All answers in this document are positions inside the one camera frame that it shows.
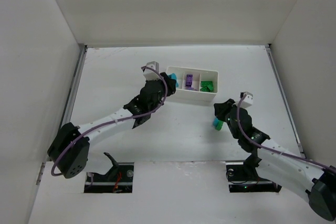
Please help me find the teal long lego brick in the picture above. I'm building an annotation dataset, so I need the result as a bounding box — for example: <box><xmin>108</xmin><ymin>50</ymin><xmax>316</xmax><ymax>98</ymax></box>
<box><xmin>213</xmin><ymin>118</ymin><xmax>223</xmax><ymax>127</ymax></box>

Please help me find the small green lego brick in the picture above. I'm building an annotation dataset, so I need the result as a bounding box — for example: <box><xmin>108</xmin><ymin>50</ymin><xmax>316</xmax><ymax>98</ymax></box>
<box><xmin>214</xmin><ymin>121</ymin><xmax>224</xmax><ymax>131</ymax></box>

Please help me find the light blue lego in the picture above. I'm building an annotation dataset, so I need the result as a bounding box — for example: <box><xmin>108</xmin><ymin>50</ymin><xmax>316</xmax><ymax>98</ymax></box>
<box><xmin>168</xmin><ymin>73</ymin><xmax>179</xmax><ymax>88</ymax></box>

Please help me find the green long lego brick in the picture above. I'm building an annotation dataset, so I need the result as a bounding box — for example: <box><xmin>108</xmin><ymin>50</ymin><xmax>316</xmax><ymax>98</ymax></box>
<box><xmin>200</xmin><ymin>86</ymin><xmax>214</xmax><ymax>93</ymax></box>

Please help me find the purple butterfly lego blue wing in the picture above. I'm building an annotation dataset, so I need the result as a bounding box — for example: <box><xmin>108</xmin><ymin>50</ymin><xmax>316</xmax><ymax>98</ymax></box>
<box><xmin>185</xmin><ymin>87</ymin><xmax>198</xmax><ymax>91</ymax></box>

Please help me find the purple lego brick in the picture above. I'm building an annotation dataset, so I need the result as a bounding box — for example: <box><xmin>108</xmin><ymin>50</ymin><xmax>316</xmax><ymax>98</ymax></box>
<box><xmin>185</xmin><ymin>74</ymin><xmax>193</xmax><ymax>88</ymax></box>

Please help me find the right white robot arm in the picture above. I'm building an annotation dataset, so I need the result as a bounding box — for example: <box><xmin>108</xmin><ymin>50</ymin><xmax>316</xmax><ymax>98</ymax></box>
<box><xmin>214</xmin><ymin>94</ymin><xmax>335</xmax><ymax>221</ymax></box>

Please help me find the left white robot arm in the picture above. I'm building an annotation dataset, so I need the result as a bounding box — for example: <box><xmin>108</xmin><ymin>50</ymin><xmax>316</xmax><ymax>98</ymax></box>
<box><xmin>47</xmin><ymin>72</ymin><xmax>176</xmax><ymax>179</ymax></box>

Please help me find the white three-compartment container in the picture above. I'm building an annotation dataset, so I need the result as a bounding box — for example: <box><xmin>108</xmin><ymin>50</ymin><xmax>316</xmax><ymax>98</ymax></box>
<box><xmin>166</xmin><ymin>66</ymin><xmax>218</xmax><ymax>103</ymax></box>

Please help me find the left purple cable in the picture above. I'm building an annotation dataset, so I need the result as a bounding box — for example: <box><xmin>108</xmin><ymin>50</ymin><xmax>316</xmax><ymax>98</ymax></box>
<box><xmin>50</xmin><ymin>66</ymin><xmax>169</xmax><ymax>177</ymax></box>

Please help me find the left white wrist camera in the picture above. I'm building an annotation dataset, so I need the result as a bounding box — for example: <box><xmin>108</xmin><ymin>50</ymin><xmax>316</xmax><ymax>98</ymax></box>
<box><xmin>142</xmin><ymin>61</ymin><xmax>160</xmax><ymax>81</ymax></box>

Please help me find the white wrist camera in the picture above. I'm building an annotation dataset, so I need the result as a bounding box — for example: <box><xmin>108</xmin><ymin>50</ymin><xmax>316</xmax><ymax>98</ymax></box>
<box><xmin>240</xmin><ymin>92</ymin><xmax>254</xmax><ymax>109</ymax></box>
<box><xmin>142</xmin><ymin>61</ymin><xmax>160</xmax><ymax>81</ymax></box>

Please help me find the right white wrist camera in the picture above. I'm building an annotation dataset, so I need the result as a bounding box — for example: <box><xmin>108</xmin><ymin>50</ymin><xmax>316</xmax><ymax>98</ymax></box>
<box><xmin>240</xmin><ymin>92</ymin><xmax>254</xmax><ymax>109</ymax></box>

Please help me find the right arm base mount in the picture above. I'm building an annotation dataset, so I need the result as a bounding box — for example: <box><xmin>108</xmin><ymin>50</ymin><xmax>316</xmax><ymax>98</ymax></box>
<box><xmin>226</xmin><ymin>155</ymin><xmax>282</xmax><ymax>193</ymax></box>

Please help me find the right aluminium rail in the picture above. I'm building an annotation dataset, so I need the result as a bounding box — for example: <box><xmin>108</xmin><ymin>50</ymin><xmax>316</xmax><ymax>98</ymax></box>
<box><xmin>265</xmin><ymin>44</ymin><xmax>306</xmax><ymax>158</ymax></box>

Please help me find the aluminium rail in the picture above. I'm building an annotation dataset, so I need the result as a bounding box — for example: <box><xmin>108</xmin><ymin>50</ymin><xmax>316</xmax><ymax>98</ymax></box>
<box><xmin>265</xmin><ymin>44</ymin><xmax>306</xmax><ymax>158</ymax></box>
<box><xmin>47</xmin><ymin>44</ymin><xmax>89</xmax><ymax>179</ymax></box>

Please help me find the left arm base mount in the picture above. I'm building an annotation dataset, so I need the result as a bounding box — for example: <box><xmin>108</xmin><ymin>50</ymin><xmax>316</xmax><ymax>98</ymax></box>
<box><xmin>83</xmin><ymin>152</ymin><xmax>134</xmax><ymax>194</ymax></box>

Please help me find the left aluminium rail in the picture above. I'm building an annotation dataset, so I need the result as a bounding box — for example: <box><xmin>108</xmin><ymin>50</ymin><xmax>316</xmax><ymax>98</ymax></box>
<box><xmin>47</xmin><ymin>44</ymin><xmax>89</xmax><ymax>179</ymax></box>

